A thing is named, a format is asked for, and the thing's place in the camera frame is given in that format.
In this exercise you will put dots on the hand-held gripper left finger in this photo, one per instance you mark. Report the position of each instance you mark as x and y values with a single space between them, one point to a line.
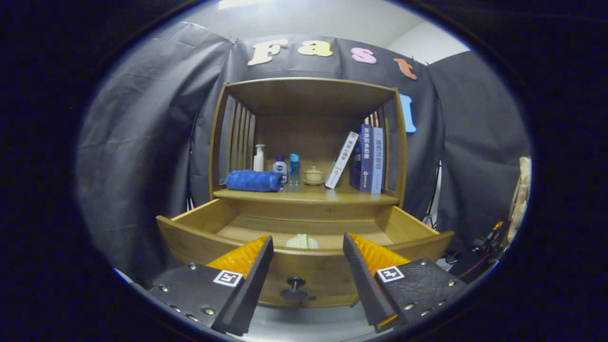
251 285

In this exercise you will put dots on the rolled blue towel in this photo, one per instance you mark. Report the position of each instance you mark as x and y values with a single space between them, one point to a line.
254 180

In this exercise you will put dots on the white book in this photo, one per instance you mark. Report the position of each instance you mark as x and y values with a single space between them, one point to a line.
342 159

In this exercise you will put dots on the beige lidded teacup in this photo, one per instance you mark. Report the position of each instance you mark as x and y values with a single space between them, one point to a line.
313 175

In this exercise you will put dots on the wooden cabinet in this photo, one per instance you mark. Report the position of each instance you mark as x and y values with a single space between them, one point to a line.
304 137

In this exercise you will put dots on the white bottle with blue cap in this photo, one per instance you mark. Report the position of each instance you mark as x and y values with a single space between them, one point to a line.
280 167

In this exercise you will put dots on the light lavender book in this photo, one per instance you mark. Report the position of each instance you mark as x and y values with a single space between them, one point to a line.
377 159

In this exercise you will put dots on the wooden drawer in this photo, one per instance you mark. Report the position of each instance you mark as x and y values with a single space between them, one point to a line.
313 273

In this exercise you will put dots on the black tripod stand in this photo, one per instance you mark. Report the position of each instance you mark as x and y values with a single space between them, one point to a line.
433 199

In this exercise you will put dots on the beige bag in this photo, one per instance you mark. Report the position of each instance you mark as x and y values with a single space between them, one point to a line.
520 199

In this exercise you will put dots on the white pump bottle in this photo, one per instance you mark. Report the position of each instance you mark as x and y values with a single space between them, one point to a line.
259 159

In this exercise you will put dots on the black drawer knob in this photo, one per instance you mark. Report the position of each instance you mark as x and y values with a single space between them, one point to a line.
295 289

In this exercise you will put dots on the wooden countertop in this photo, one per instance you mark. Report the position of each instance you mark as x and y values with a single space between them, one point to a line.
327 194

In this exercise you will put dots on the clear blue bottle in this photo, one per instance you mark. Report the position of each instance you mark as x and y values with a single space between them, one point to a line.
294 168

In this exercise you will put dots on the black backdrop cloth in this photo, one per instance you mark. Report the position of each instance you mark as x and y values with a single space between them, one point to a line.
137 133

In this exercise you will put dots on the dark blue book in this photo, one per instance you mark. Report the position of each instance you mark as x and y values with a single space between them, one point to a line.
363 159

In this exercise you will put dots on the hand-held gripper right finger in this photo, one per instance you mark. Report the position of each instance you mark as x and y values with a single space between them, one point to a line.
363 285

